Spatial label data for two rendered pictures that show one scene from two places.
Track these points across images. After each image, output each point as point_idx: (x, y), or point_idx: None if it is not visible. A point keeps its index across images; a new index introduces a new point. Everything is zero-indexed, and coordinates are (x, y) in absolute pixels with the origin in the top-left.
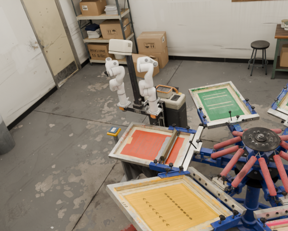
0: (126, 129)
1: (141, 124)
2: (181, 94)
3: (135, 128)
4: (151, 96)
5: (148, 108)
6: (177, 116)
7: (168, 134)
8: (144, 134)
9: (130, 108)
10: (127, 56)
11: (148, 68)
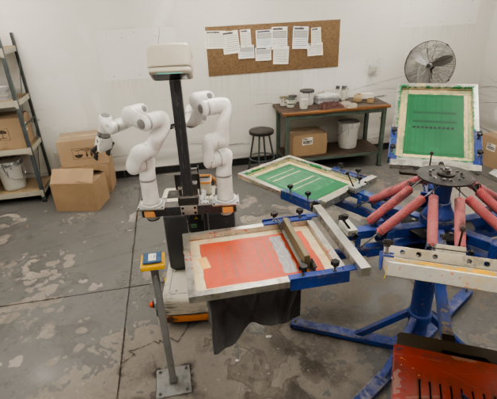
0: (184, 247)
1: (205, 233)
2: None
3: (195, 242)
4: (225, 165)
5: (210, 199)
6: (232, 224)
7: (267, 233)
8: (223, 245)
9: (172, 208)
10: (174, 88)
11: (225, 106)
